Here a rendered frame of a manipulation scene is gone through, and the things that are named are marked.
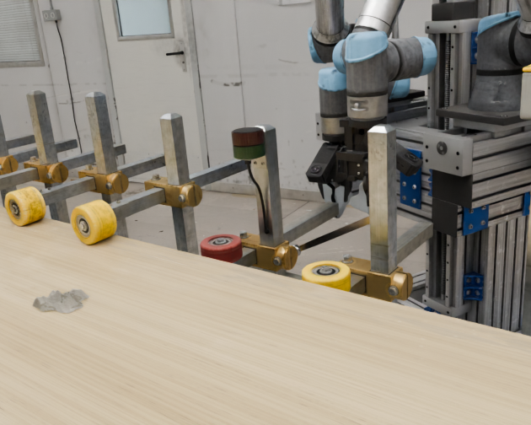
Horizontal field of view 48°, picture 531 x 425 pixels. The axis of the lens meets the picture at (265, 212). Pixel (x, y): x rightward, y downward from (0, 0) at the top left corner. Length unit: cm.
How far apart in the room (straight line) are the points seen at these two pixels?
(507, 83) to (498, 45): 10
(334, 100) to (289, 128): 284
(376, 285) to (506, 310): 111
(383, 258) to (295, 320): 27
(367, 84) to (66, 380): 69
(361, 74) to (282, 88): 312
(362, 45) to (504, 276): 117
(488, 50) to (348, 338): 97
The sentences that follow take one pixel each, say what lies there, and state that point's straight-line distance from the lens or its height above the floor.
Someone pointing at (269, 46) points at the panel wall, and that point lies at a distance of 423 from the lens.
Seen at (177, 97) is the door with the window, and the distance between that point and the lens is 476.
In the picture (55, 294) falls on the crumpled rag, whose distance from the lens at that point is 102.
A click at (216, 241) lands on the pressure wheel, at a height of 91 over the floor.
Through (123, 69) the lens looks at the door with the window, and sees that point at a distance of 509.
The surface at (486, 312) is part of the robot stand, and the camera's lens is 207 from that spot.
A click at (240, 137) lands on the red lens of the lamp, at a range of 109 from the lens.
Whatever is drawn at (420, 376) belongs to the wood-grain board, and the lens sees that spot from 75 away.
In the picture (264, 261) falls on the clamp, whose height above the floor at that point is 84.
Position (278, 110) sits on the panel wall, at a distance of 426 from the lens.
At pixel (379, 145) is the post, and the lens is 100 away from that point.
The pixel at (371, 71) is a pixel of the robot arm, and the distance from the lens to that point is 110.
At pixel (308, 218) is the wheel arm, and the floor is 86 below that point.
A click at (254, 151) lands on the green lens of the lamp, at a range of 109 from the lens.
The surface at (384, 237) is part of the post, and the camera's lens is 105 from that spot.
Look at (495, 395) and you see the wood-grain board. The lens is 73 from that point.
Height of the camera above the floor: 132
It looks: 19 degrees down
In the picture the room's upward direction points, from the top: 5 degrees counter-clockwise
